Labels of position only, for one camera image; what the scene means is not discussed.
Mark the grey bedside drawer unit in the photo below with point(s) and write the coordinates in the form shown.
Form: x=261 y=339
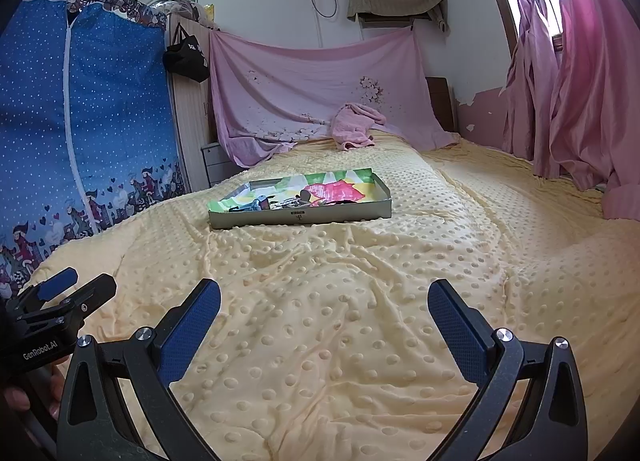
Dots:
x=220 y=163

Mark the blue dotted fabric wardrobe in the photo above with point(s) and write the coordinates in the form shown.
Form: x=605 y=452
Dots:
x=115 y=116

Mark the black hanging bag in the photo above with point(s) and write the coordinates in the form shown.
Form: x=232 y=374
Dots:
x=187 y=58

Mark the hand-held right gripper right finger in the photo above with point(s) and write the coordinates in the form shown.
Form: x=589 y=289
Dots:
x=457 y=336

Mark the yellow dotted blanket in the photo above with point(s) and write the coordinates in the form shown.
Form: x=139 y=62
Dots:
x=350 y=316

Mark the person's left hand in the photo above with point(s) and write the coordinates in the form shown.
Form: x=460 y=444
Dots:
x=15 y=398

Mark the pink hanging sheet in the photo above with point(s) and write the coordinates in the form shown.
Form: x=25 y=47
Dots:
x=300 y=76

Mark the pink crumpled towel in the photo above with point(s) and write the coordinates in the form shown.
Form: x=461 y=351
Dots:
x=357 y=126

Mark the pink curtain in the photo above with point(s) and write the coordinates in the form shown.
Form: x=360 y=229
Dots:
x=575 y=91

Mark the shallow tray with colourful lining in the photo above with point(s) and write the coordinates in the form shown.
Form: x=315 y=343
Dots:
x=325 y=216

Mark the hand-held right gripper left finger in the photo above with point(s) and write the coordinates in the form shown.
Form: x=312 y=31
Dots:
x=192 y=336

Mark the light wooden cabinet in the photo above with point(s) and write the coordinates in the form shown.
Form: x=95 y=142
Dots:
x=192 y=116

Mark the pile of plastic bags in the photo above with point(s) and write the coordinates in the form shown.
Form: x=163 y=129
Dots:
x=187 y=11

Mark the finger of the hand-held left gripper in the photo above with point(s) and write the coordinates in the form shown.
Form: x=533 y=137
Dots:
x=55 y=283
x=95 y=291

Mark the wooden window frame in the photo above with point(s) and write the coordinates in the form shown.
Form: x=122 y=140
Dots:
x=505 y=11

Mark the blue hair accessory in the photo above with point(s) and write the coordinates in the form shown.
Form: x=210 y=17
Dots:
x=250 y=205

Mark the brown wooden headboard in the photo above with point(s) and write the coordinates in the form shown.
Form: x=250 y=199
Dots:
x=442 y=101

